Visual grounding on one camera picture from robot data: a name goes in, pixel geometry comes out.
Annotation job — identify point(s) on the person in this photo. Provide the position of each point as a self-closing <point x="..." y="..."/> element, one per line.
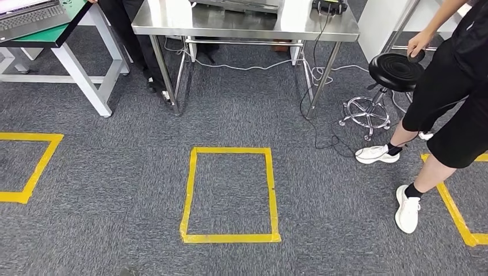
<point x="450" y="84"/>
<point x="126" y="30"/>

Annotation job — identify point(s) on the stainless steel workbench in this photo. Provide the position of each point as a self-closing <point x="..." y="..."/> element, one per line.
<point x="228" y="23"/>
<point x="400" y="23"/>

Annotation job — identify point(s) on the black remote controller with screen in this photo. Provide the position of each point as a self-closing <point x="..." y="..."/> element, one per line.
<point x="329" y="5"/>

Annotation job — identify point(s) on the green top table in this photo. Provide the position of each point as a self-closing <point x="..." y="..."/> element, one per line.
<point x="38" y="36"/>

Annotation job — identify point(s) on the person's forearm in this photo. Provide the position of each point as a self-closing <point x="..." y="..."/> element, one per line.
<point x="442" y="17"/>

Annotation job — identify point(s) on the person's hand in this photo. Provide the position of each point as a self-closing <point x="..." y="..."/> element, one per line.
<point x="419" y="42"/>

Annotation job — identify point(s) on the small black round object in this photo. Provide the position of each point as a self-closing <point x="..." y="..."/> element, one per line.
<point x="417" y="58"/>

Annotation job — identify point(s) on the white cabinet panel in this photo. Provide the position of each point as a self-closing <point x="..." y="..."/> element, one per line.
<point x="373" y="23"/>

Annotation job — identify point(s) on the black round stool chrome base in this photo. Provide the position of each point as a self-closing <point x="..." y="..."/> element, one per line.
<point x="396" y="70"/>

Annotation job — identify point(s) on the grey laptop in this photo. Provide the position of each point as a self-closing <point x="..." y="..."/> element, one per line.
<point x="30" y="17"/>

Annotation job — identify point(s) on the yellow floor tape square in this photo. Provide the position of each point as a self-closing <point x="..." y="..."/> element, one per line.
<point x="30" y="136"/>
<point x="453" y="209"/>
<point x="228" y="150"/>

